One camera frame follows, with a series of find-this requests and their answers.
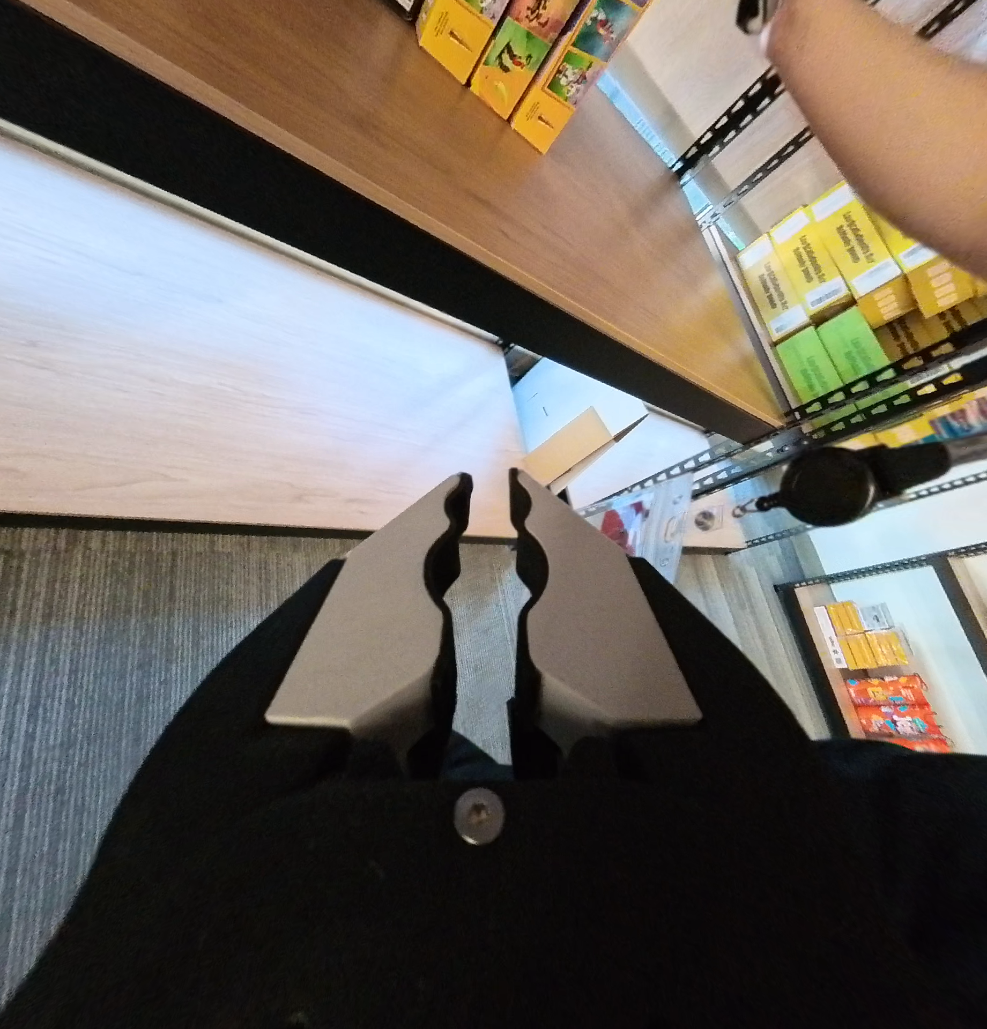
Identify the person's right forearm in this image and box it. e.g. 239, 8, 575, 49
764, 1, 987, 290

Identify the black badge reel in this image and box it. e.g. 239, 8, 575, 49
735, 443, 953, 528

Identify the green box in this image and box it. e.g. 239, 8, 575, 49
815, 303, 896, 387
775, 322, 840, 403

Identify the white printed paper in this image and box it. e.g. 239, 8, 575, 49
598, 483, 695, 580

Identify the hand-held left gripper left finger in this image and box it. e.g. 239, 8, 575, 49
265, 475, 470, 757

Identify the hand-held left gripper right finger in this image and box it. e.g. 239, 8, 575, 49
513, 470, 703, 754

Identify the stack of yellow boxes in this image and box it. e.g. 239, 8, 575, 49
732, 181, 987, 347

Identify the cardboard box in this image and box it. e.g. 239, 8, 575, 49
518, 406, 647, 491

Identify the background shelf unit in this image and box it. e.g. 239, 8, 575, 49
775, 539, 987, 757

